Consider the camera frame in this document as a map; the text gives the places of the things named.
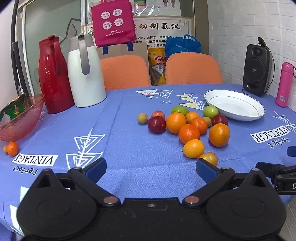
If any green gold foil packet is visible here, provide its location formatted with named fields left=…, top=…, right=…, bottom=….
left=0, top=93, right=28, bottom=127

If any green jujube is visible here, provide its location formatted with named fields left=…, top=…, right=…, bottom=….
left=171, top=106, right=190, bottom=116
left=203, top=105, right=219, bottom=120

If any white plate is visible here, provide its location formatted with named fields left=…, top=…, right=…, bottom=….
left=204, top=90, right=265, bottom=121

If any red yellow nectarine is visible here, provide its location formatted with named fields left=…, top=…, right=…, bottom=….
left=151, top=110, right=166, bottom=120

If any brown paper bag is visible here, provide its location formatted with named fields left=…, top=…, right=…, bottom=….
left=96, top=42, right=150, bottom=70

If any large tangerine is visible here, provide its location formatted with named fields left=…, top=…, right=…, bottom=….
left=178, top=124, right=201, bottom=144

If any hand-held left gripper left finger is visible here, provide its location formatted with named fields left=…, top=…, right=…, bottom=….
left=29, top=158, right=121, bottom=208

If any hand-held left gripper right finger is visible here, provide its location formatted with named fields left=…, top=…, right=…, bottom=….
left=182, top=159, right=275, bottom=208

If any yellow orange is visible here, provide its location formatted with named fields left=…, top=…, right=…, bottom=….
left=183, top=139, right=205, bottom=159

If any yellow red plum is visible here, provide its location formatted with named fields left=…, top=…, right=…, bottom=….
left=198, top=152, right=219, bottom=167

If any tiny tangerine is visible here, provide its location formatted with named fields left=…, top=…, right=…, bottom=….
left=6, top=141, right=19, bottom=157

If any blue tote bag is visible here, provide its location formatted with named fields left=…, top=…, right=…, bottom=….
left=165, top=34, right=201, bottom=57

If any black speaker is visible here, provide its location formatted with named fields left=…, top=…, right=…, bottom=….
left=243, top=44, right=273, bottom=96

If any blue printed tablecloth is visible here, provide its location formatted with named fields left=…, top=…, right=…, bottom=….
left=0, top=84, right=296, bottom=241

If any pink glass bowl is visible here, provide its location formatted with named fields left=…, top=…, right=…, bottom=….
left=0, top=93, right=45, bottom=142

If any large orange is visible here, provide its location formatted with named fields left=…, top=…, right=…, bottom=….
left=166, top=112, right=187, bottom=134
left=208, top=123, right=231, bottom=147

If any red thermos jug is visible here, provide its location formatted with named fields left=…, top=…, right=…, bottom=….
left=38, top=35, right=75, bottom=115

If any pink bottle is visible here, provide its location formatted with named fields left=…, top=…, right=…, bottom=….
left=275, top=61, right=296, bottom=108

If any orange chair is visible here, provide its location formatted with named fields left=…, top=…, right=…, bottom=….
left=100, top=55, right=152, bottom=91
left=165, top=53, right=224, bottom=86

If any thin black wire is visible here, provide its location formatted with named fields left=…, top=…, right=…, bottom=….
left=265, top=46, right=276, bottom=94

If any wall poster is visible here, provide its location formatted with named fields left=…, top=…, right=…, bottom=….
left=132, top=16, right=193, bottom=50

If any white thermos jug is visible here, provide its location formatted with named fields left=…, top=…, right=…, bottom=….
left=68, top=33, right=107, bottom=108

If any dark red plum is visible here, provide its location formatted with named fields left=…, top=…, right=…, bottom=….
left=211, top=114, right=229, bottom=127
left=147, top=116, right=167, bottom=134

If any small round orange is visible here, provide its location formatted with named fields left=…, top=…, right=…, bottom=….
left=185, top=111, right=200, bottom=124

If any small tangerine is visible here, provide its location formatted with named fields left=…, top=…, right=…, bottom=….
left=191, top=117, right=208, bottom=135

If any foot chart poster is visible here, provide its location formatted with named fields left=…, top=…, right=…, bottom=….
left=133, top=0, right=181, bottom=17

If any yellow snack bag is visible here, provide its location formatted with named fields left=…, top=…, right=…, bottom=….
left=147, top=47, right=167, bottom=86

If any black framed board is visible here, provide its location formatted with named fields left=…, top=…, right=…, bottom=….
left=10, top=0, right=29, bottom=95

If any magenta tote bag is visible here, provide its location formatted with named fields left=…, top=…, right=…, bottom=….
left=91, top=0, right=136, bottom=47

